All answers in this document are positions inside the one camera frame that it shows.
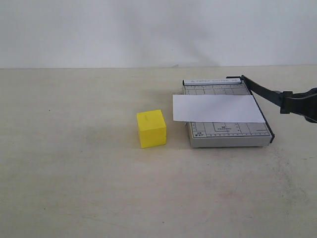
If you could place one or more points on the grey paper cutter base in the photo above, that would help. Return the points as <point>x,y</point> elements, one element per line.
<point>222,134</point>

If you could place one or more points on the white paper sheet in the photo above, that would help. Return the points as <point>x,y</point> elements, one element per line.
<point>216,108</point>

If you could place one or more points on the yellow foam cube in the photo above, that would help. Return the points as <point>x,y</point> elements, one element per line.
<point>152,128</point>

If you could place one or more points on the black cutter blade arm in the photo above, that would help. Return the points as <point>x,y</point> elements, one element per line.
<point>303,104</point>

